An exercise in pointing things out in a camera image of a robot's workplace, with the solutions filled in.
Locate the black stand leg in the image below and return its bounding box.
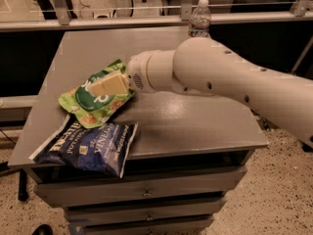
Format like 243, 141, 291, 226
18, 169, 28, 202

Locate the green rice chip bag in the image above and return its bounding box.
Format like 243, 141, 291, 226
58, 60, 134, 128

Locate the bottom grey drawer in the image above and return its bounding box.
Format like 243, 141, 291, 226
68, 215, 212, 235

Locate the metal guard railing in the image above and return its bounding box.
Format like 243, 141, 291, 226
0, 0, 313, 31

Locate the middle grey drawer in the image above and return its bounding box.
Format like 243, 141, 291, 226
66, 198, 226, 226

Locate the black round floor object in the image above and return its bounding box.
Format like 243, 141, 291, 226
31, 224, 53, 235

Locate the top grey drawer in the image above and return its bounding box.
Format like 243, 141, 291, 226
34, 165, 246, 208

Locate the grey drawer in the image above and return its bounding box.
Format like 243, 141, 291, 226
68, 215, 212, 235
34, 165, 246, 208
66, 198, 226, 226

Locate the blue chip bag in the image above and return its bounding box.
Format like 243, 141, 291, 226
29, 115, 138, 178

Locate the clear plastic water bottle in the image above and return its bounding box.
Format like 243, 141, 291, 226
188, 0, 211, 37

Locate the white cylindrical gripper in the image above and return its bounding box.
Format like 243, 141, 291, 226
89, 50, 174, 96

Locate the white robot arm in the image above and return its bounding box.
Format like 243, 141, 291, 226
87, 37, 313, 147

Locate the grey drawer cabinet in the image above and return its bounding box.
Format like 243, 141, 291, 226
7, 25, 269, 235

